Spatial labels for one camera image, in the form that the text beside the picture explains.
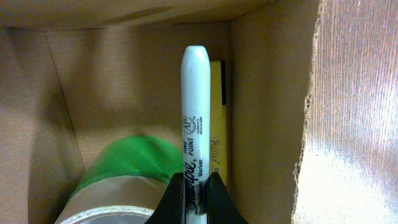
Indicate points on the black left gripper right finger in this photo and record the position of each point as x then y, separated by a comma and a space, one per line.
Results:
217, 204

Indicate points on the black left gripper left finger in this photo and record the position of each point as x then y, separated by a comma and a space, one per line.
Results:
171, 208

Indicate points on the green tape roll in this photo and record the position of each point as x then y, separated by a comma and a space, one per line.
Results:
139, 155

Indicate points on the yellow highlighter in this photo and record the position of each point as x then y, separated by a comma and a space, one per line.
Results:
219, 130

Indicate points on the black and white marker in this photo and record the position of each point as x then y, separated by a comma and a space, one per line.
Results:
196, 107

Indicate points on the brown cardboard box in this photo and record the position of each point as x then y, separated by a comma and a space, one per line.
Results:
67, 93

